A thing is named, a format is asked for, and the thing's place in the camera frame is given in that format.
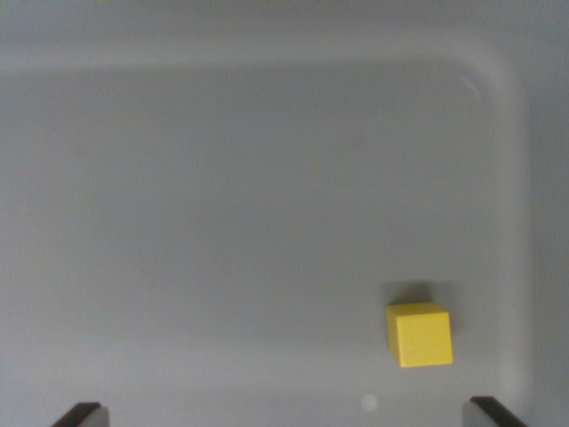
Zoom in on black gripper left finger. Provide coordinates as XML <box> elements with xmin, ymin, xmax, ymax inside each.
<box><xmin>51</xmin><ymin>401</ymin><xmax>110</xmax><ymax>427</ymax></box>

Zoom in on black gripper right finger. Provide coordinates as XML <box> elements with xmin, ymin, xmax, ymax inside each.
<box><xmin>461</xmin><ymin>395</ymin><xmax>530</xmax><ymax>427</ymax></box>

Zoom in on grey plastic bin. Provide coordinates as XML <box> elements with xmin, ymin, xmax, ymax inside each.
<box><xmin>0</xmin><ymin>0</ymin><xmax>569</xmax><ymax>427</ymax></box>

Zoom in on yellow cube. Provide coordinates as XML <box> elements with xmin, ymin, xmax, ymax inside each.
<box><xmin>385</xmin><ymin>302</ymin><xmax>454</xmax><ymax>368</ymax></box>

